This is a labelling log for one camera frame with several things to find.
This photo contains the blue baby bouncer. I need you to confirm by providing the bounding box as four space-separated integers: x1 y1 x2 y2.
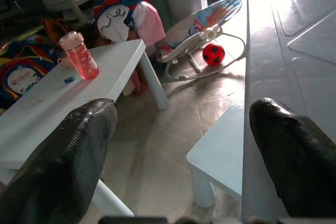
154 0 247 83

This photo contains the white low stool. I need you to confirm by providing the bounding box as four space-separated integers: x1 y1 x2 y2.
186 104 246 208

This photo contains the white low table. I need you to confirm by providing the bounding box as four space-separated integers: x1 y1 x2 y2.
0 39 169 218

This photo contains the orange bag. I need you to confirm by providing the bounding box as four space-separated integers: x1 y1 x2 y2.
41 18 67 41

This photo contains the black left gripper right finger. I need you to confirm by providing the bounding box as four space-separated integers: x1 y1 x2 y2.
248 98 336 218

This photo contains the colourful clothes heap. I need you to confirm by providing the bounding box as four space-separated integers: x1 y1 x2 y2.
93 0 158 44

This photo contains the green container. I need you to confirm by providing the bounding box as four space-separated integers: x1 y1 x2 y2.
146 0 174 31

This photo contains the pink drinking bottle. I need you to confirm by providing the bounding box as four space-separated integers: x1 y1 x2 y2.
59 31 100 81

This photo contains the red black spotted ball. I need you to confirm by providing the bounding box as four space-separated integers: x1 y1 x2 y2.
202 43 226 66

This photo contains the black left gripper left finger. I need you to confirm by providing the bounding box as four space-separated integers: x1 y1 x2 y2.
0 98 118 224

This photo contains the colourful kids backpack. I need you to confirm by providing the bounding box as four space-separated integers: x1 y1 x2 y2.
0 42 59 109

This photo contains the pink cloth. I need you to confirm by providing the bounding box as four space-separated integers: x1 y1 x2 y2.
136 1 166 48

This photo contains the silver fridge door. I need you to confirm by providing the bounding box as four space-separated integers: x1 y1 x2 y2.
241 0 336 224

